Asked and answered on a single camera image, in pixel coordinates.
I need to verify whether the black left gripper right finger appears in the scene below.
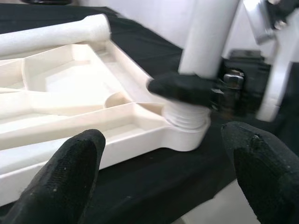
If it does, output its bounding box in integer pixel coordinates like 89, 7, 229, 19
221, 121, 299, 224

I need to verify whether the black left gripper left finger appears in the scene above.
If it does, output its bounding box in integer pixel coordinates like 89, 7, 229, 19
0, 129, 107, 224

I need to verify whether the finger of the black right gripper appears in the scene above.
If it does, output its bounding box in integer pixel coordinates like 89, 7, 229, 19
148, 71, 226, 108

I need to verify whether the black tablecloth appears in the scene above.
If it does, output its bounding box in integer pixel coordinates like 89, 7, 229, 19
0, 4, 299, 224

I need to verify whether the white plastic table top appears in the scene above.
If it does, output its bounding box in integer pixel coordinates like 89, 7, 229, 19
0, 38, 212, 207

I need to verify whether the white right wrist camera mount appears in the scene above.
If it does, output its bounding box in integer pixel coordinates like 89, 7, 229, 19
242, 0, 299, 122

